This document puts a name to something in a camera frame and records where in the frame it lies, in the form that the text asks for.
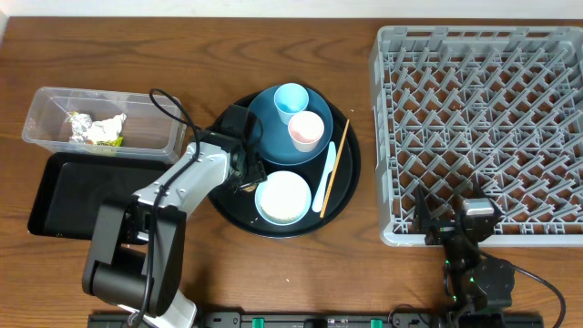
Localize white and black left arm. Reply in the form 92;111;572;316
82;105;266;327

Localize dark blue plate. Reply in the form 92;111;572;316
249;86;333;166

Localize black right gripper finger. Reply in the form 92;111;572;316
471;181;501;214
413;185;431;232

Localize foil snack wrapper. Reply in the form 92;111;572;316
66;111;125;148

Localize wooden chopstick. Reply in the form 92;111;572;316
320;119;351;219

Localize round black tray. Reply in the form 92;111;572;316
209;90;361;238

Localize clear plastic bin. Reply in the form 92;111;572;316
22;87;186;163

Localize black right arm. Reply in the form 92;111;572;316
414;184;515;327

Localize light blue bowl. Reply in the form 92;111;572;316
254;170;312;226

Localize pink cup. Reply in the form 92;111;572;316
288;111;324;152

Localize black rectangular tray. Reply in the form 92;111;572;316
27;152;169;240

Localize grey dishwasher rack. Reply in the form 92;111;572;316
369;26;582;247

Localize light blue plastic knife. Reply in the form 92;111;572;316
312;141;337;212

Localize light blue cup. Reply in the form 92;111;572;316
273;83;309;125

